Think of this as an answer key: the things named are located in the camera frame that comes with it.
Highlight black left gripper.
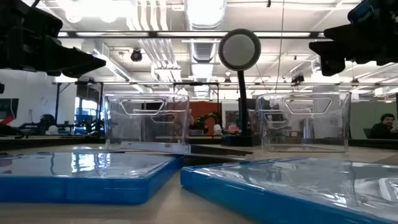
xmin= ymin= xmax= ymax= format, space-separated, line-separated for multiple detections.
xmin=0 ymin=0 xmax=106 ymax=78

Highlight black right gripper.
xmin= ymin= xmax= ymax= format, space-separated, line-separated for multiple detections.
xmin=308 ymin=6 xmax=398 ymax=77

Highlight black jewel case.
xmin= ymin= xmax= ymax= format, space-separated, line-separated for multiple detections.
xmin=120 ymin=141 xmax=254 ymax=157

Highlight plain blue disc case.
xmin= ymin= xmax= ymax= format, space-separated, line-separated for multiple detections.
xmin=0 ymin=151 xmax=185 ymax=205

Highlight blue case with logo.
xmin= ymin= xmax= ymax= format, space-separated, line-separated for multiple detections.
xmin=180 ymin=157 xmax=398 ymax=224

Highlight overhead light bar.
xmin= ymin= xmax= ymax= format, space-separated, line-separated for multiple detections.
xmin=57 ymin=30 xmax=326 ymax=40

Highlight background robot station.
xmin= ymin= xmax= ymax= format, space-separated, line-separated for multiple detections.
xmin=18 ymin=114 xmax=105 ymax=138

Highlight grey-green partition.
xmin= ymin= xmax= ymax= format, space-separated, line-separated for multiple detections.
xmin=349 ymin=101 xmax=398 ymax=140

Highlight clear plastic bin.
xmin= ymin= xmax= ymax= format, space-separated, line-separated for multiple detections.
xmin=103 ymin=93 xmax=191 ymax=149
xmin=256 ymin=91 xmax=352 ymax=153

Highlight person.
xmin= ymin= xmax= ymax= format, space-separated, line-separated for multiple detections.
xmin=368 ymin=113 xmax=398 ymax=140

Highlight black desk lamp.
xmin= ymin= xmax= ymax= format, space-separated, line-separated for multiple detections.
xmin=218 ymin=28 xmax=262 ymax=147

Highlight orange partition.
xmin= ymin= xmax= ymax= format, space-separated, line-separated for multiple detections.
xmin=189 ymin=101 xmax=222 ymax=136

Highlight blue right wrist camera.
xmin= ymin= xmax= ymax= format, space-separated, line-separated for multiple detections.
xmin=347 ymin=0 xmax=383 ymax=25

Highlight black ceiling camera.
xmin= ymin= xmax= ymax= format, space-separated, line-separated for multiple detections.
xmin=130 ymin=48 xmax=143 ymax=62
xmin=290 ymin=73 xmax=305 ymax=85

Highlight dark wall monitor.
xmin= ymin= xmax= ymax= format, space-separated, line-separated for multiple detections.
xmin=0 ymin=98 xmax=19 ymax=125

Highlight black table frame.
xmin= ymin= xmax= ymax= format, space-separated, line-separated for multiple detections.
xmin=0 ymin=135 xmax=398 ymax=151

